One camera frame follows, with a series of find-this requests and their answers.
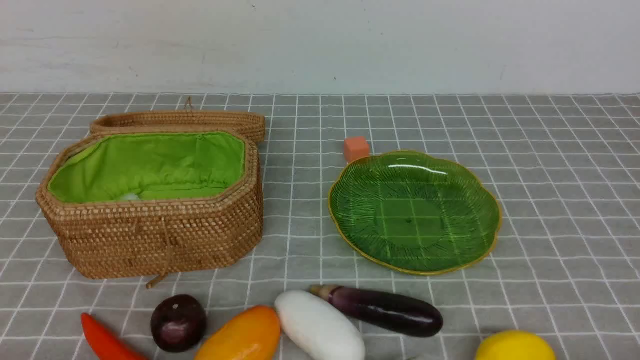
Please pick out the green leaf glass plate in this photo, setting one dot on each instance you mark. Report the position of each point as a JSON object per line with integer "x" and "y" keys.
{"x": 414, "y": 213}

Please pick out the small orange cube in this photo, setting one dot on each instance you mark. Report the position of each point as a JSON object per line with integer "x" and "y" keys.
{"x": 355, "y": 148}

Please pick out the red chili pepper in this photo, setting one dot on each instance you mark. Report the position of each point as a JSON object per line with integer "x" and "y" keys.
{"x": 104, "y": 343}

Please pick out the yellow lemon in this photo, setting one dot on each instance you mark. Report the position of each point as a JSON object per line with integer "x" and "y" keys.
{"x": 514, "y": 345}

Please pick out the woven rattan basket green lining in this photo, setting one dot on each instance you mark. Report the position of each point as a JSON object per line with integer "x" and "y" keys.
{"x": 155, "y": 203}

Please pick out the dark purple passion fruit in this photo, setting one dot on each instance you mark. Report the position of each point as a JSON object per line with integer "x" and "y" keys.
{"x": 178, "y": 323}

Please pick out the orange mango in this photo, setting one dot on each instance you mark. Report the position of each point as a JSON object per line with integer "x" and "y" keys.
{"x": 254, "y": 334}

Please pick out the grey checked tablecloth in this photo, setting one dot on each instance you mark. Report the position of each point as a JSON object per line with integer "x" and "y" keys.
{"x": 565, "y": 170}

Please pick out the purple eggplant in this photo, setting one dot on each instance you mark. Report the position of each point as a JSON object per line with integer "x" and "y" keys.
{"x": 393, "y": 312}

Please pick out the white radish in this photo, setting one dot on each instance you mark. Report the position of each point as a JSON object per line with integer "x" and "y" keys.
{"x": 317, "y": 328}

